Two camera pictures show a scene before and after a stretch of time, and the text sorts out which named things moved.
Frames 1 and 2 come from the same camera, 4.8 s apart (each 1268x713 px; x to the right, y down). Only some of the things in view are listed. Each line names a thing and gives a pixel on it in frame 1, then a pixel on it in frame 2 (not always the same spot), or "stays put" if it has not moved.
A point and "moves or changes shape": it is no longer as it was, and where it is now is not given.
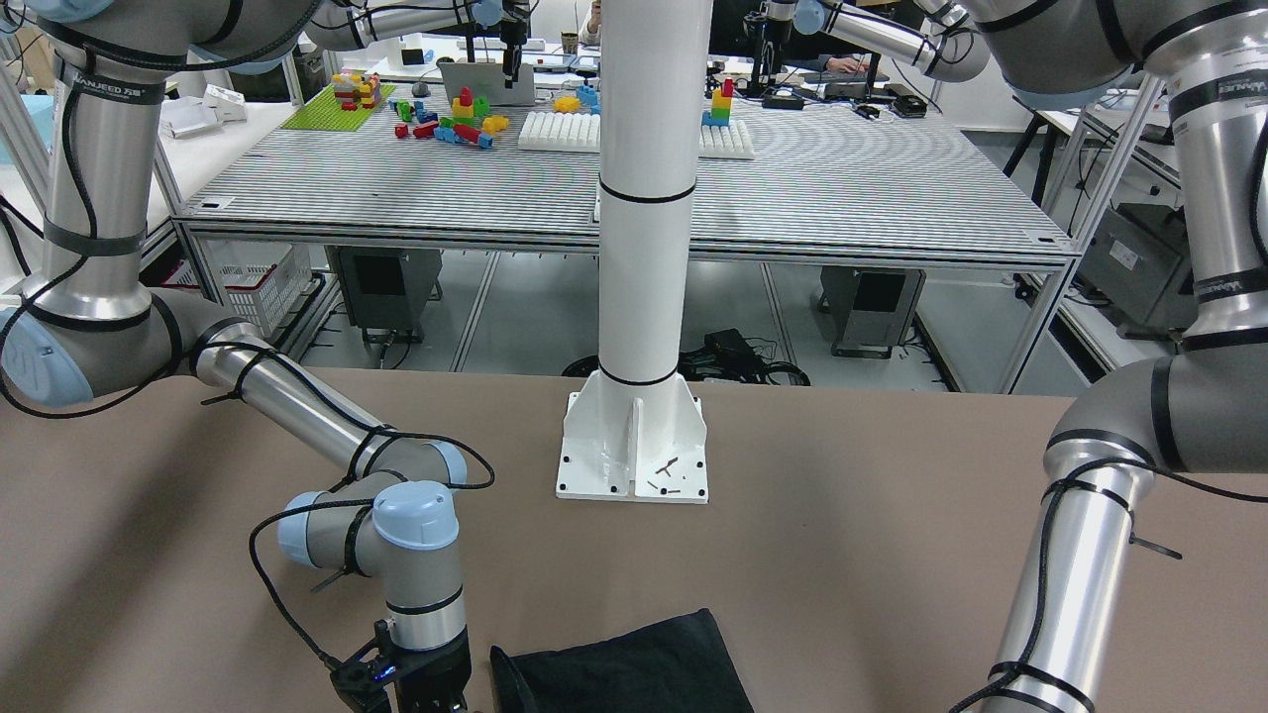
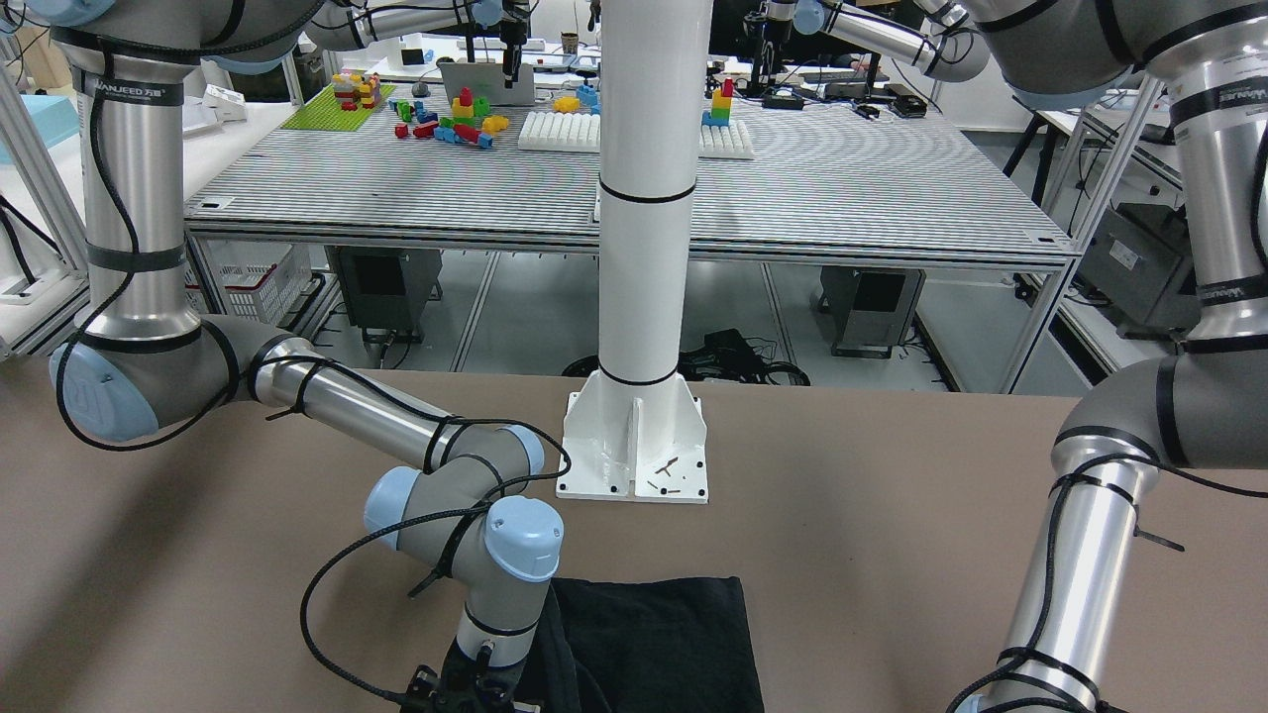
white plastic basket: (258, 280) stays put
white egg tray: (569, 132) stays put
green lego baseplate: (324, 113) stays put
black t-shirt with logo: (677, 664) moves or changes shape
